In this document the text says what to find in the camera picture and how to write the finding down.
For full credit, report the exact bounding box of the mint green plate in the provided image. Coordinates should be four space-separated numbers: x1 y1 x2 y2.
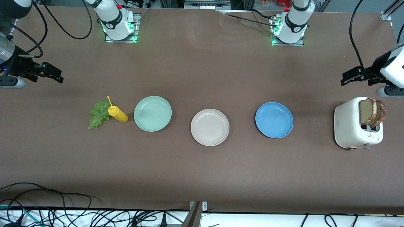
134 96 172 132

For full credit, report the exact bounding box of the red orange object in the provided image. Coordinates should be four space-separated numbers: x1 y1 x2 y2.
260 0 292 7

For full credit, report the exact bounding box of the beige plate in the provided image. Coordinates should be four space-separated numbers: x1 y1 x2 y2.
190 108 230 147

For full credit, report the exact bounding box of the teal cable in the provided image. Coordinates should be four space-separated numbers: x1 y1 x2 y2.
0 205 43 227

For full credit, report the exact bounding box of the long black base cable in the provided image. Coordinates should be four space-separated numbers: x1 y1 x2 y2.
218 9 278 27

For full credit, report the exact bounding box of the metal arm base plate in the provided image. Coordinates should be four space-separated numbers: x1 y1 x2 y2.
271 16 305 47
104 13 140 43

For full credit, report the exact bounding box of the white toaster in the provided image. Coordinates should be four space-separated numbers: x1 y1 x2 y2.
334 96 384 151

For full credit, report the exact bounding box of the brown bread slice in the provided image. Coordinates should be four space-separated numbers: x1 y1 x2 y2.
376 100 387 128
359 98 378 126

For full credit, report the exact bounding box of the blue plate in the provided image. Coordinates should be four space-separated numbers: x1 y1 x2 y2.
255 102 294 139

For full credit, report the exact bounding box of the brown table mat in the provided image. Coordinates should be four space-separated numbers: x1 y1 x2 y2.
0 6 404 215

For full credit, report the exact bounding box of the green lettuce leaf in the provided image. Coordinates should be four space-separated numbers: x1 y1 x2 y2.
88 100 111 129

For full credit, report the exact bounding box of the black looping cable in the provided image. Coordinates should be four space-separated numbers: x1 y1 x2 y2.
0 182 92 210

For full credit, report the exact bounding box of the short black base cable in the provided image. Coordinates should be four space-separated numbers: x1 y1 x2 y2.
251 9 275 20

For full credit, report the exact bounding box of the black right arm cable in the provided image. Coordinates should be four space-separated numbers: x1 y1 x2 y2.
6 0 92 58

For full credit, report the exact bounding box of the yellow squeeze bottle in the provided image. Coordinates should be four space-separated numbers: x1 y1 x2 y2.
106 96 129 123

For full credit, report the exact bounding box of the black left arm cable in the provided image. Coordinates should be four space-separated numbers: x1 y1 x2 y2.
349 0 379 82

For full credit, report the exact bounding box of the grey device box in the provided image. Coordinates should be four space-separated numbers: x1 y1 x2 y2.
184 0 231 10

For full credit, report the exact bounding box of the aluminium post with bracket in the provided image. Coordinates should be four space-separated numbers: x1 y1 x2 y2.
181 201 208 227

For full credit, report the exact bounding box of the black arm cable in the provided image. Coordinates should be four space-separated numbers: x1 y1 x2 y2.
349 0 379 82
6 0 92 58

